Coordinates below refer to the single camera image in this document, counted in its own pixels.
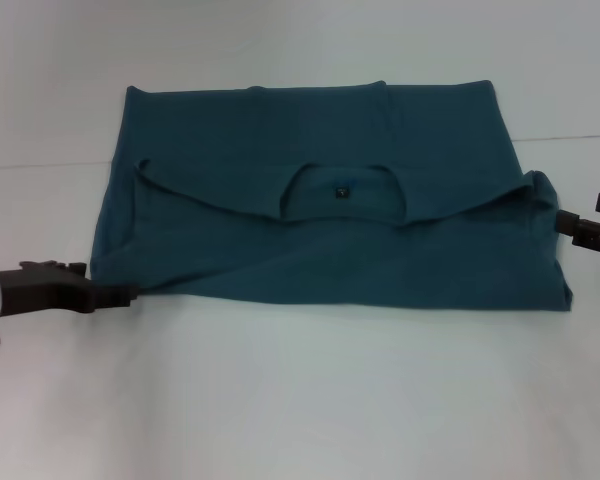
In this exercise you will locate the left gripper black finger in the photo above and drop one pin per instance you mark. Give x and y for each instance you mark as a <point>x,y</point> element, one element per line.
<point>77,268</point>
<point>115,295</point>

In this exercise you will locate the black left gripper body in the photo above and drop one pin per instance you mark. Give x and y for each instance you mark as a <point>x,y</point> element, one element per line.
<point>45,290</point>

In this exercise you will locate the teal T-shirt white print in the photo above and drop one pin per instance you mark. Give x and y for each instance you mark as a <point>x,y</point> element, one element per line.
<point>330,240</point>

